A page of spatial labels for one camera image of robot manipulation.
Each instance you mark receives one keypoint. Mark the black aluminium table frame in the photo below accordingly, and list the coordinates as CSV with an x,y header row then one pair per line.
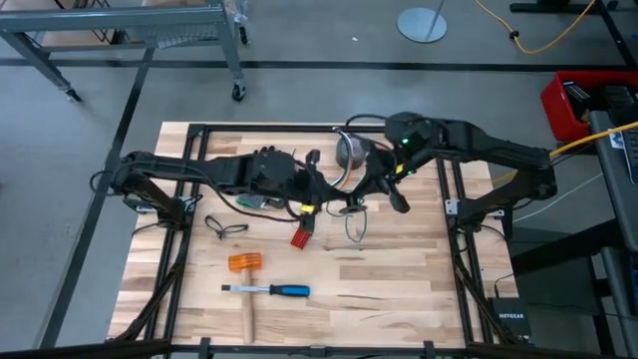
x,y
274,129

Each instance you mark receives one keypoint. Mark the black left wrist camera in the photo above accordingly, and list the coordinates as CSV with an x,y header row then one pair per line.
x,y
309,224

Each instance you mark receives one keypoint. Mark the red terminal block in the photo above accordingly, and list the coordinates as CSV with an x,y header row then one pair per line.
x,y
300,240

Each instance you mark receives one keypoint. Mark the black Netgear switch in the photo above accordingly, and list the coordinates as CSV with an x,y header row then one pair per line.
x,y
511,319

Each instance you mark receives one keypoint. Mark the black grey work glove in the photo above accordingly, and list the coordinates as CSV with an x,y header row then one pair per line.
x,y
251,201

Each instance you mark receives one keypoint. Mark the grey desk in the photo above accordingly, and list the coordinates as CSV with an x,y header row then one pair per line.
x,y
610,199

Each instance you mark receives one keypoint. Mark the orange-headed wooden mallet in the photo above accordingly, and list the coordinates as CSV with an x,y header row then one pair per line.
x,y
245,261

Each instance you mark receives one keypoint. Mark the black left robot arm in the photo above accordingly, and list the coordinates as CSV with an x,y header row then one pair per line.
x,y
209,172

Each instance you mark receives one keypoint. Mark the black box device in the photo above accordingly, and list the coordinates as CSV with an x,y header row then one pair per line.
x,y
578,97

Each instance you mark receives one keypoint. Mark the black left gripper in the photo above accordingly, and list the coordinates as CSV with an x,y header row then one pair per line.
x,y
311,187

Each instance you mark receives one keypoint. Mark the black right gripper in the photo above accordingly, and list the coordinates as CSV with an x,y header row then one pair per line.
x,y
385,172

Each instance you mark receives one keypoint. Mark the black keyboard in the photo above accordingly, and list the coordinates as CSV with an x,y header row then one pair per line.
x,y
632,159

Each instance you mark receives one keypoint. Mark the round grey stand base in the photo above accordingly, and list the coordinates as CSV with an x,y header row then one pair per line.
x,y
421,27

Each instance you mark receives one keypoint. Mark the red plastic bin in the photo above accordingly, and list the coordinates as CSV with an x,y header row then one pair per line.
x,y
553,107

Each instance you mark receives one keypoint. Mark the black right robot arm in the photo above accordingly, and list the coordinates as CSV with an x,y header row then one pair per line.
x,y
488,144

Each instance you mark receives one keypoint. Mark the grey metal cart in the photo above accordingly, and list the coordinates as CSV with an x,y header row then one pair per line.
x,y
114,17

